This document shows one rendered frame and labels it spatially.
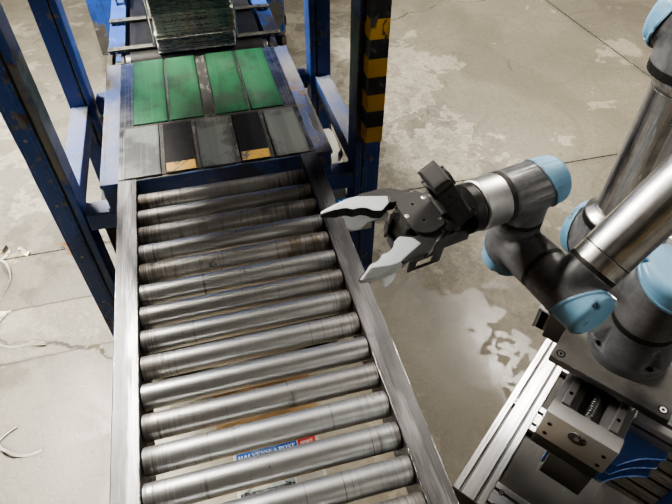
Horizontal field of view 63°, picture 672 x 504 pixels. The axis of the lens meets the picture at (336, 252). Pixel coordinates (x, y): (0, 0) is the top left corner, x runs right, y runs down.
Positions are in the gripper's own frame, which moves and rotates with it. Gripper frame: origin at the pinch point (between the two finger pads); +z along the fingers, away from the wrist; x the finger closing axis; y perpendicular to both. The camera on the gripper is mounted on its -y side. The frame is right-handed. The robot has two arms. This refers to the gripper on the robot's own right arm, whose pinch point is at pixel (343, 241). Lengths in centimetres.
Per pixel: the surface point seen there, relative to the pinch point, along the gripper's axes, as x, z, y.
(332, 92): 111, -55, 70
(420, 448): -18.2, -9.1, 41.6
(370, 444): -13.7, -1.8, 42.6
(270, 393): 3.0, 10.6, 44.4
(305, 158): 67, -25, 53
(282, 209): 50, -11, 51
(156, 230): 56, 20, 52
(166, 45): 148, -5, 62
